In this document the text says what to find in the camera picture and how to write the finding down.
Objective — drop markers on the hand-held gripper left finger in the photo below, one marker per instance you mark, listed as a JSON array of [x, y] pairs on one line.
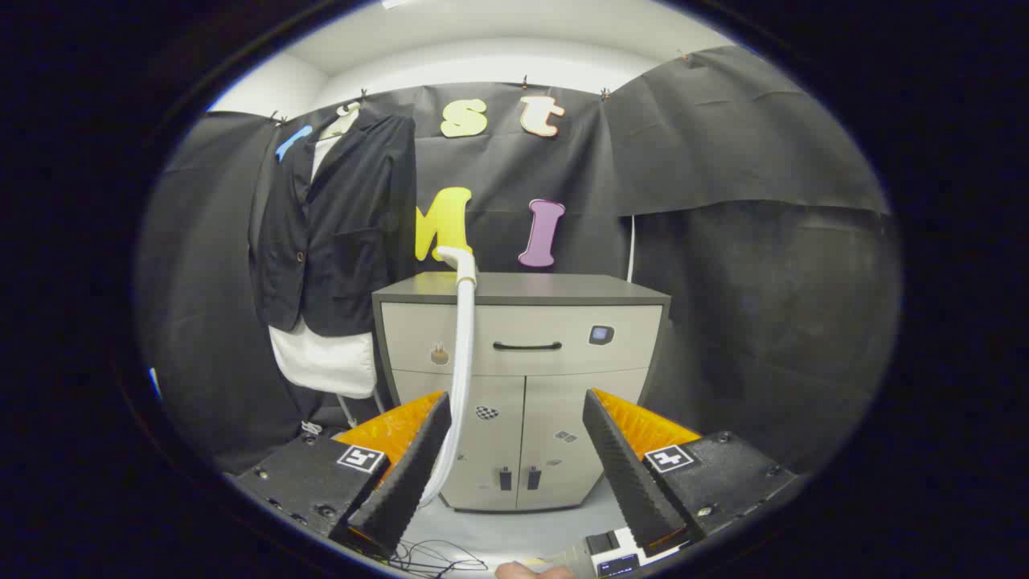
[[410, 474]]

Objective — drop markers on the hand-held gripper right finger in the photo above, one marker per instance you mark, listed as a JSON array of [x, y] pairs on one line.
[[627, 474]]

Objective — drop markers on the white garment steamer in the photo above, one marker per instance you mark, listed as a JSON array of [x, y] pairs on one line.
[[464, 362]]

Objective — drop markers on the white shirt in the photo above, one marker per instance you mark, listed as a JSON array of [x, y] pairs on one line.
[[321, 362]]

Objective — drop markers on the black suit jacket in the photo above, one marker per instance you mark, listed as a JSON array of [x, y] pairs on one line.
[[354, 241]]

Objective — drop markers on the white clothes rack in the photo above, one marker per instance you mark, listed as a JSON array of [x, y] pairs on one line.
[[347, 412]]

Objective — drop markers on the white clothes hanger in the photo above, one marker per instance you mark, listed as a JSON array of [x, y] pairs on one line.
[[342, 121]]

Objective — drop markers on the grey cabinet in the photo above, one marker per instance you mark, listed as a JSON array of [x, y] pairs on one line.
[[522, 322]]

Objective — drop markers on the black backdrop cloth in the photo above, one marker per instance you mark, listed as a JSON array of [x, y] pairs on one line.
[[723, 281]]

